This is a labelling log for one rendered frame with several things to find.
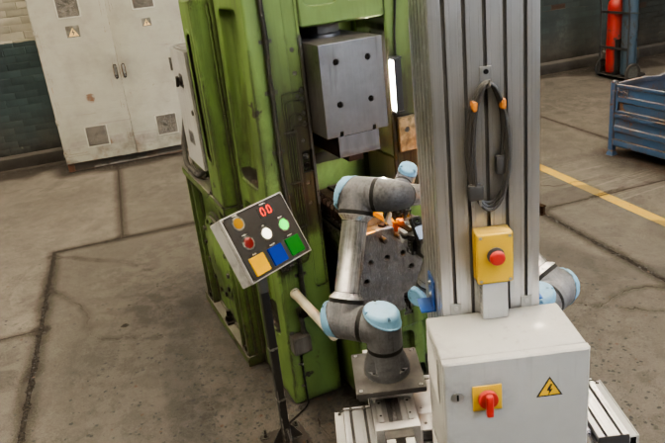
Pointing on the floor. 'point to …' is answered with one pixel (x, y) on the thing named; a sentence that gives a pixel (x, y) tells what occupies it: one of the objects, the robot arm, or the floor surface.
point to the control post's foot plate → (287, 435)
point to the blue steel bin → (637, 116)
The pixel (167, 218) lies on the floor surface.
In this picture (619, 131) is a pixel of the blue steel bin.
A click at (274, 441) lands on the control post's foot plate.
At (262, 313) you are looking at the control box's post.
